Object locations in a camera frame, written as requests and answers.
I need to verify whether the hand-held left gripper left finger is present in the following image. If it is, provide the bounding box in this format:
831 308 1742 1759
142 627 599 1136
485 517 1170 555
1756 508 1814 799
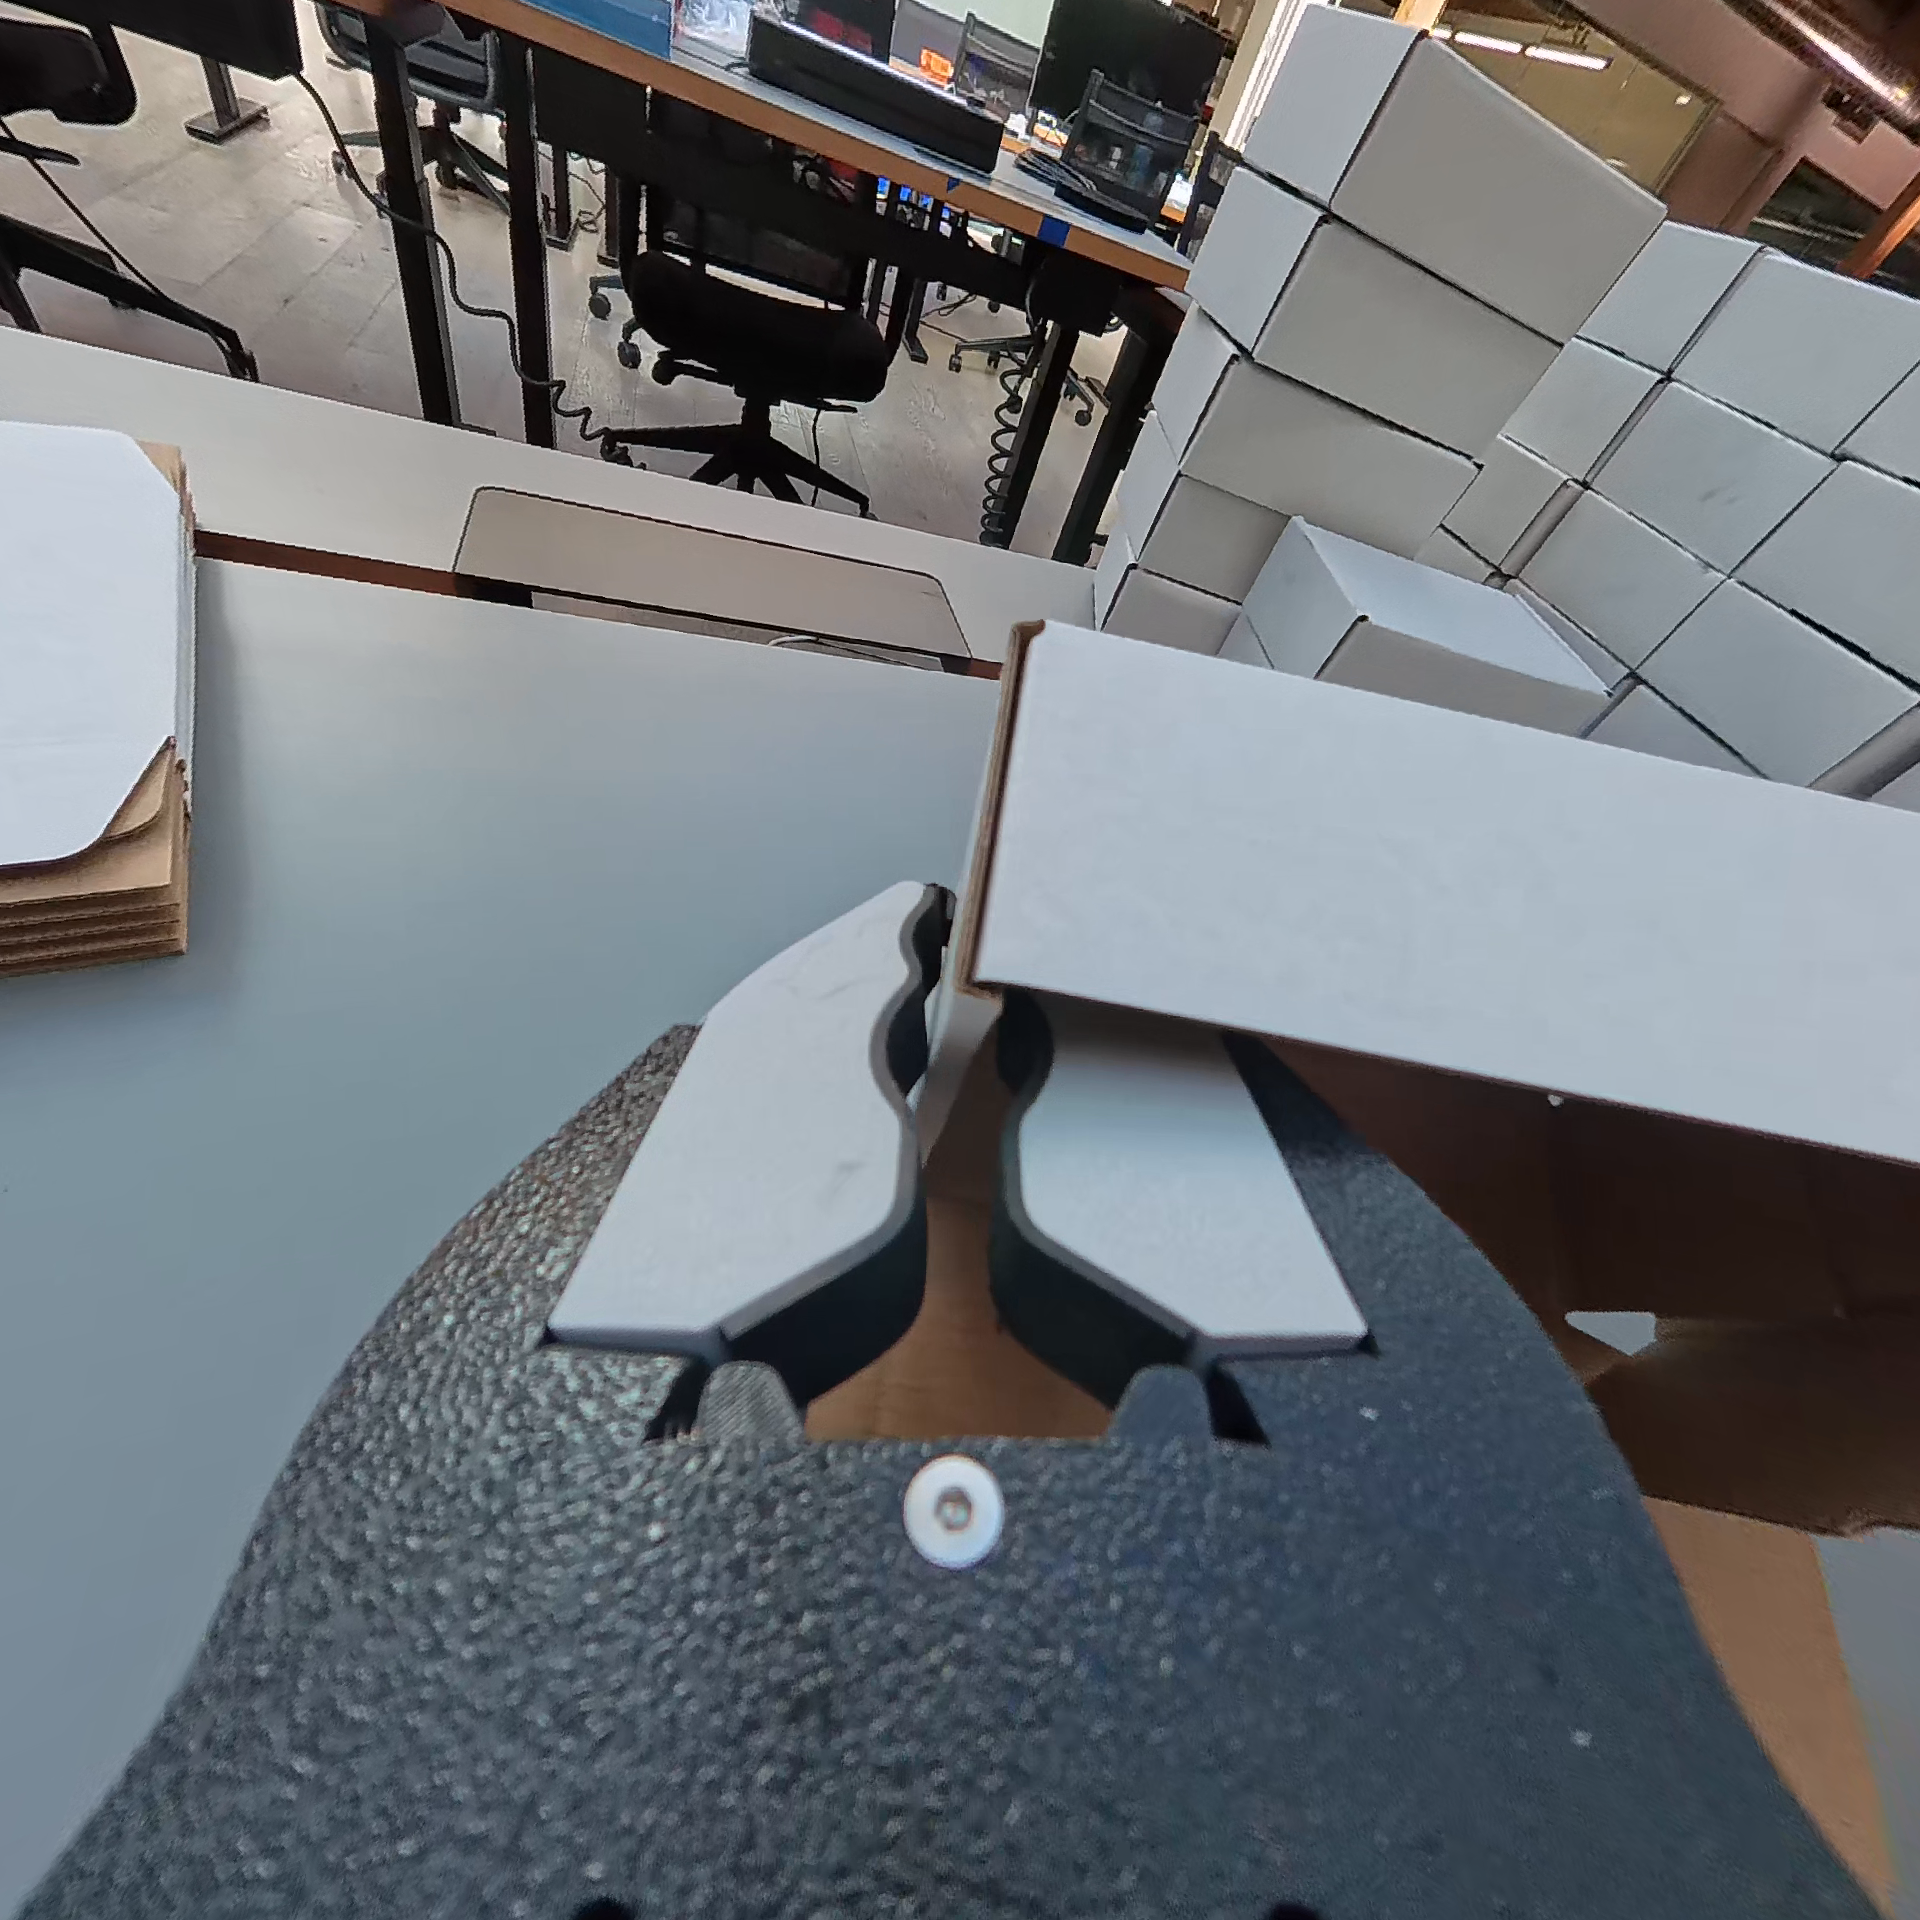
543 881 958 1408

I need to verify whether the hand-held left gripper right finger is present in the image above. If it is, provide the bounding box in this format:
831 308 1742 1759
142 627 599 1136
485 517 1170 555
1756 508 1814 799
989 989 1374 1416

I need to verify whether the white cardboard box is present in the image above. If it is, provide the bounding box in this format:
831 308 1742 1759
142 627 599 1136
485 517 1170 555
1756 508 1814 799
803 619 1920 1913

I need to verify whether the black office chair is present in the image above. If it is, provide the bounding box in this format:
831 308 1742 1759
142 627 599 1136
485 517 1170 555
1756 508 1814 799
948 293 1103 424
318 0 514 216
589 194 902 520
0 0 261 380

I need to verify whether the stack of flat cardboard sheets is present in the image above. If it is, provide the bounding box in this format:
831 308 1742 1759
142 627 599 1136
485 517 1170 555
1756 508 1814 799
0 421 200 981

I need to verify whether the black mesh organiser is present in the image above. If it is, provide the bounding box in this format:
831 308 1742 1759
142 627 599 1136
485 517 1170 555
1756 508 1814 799
1067 72 1202 231

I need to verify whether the stack of white cardboard boxes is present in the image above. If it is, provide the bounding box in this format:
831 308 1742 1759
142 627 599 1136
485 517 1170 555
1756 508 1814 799
1092 0 1920 818

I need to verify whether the long black bar device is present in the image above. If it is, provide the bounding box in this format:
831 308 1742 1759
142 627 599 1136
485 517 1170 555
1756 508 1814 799
747 12 1003 175

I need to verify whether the black monitor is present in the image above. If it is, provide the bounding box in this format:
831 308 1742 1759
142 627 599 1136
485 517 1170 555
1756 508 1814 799
1027 0 1230 128

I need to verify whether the grey desk cable flap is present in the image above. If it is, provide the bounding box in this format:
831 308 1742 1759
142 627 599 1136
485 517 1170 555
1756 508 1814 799
455 485 974 664

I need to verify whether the black power cable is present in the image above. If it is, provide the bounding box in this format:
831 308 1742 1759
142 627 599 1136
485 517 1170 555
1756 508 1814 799
293 67 640 471

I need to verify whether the black coiled cable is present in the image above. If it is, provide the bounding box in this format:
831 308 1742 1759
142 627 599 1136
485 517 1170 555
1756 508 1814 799
979 320 1055 551

